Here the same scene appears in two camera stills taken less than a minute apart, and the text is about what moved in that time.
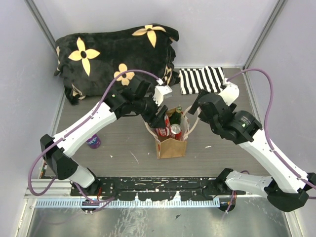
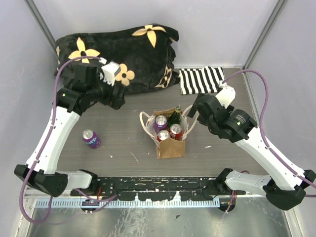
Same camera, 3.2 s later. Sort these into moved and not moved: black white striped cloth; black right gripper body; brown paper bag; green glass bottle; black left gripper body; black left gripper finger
Moved: black left gripper body; black left gripper finger
Not moved: black right gripper body; black white striped cloth; brown paper bag; green glass bottle
